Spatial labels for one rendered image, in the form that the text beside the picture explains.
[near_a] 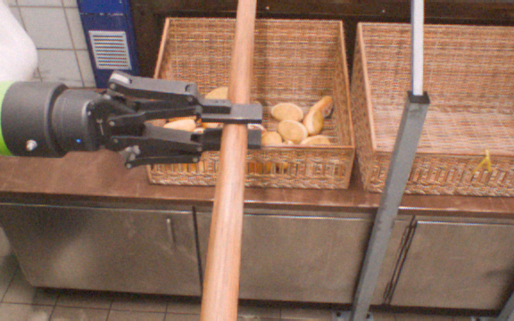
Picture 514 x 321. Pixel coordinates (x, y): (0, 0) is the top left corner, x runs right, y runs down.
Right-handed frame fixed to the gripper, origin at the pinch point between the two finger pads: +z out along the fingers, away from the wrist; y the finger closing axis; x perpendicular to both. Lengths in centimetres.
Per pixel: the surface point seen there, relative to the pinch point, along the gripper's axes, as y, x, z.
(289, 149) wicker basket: 46, -50, 10
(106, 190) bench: 60, -47, -39
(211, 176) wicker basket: 56, -50, -10
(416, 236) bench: 71, -44, 48
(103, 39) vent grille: 41, -97, -50
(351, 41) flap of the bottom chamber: 41, -100, 31
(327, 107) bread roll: 54, -81, 23
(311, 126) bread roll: 53, -70, 18
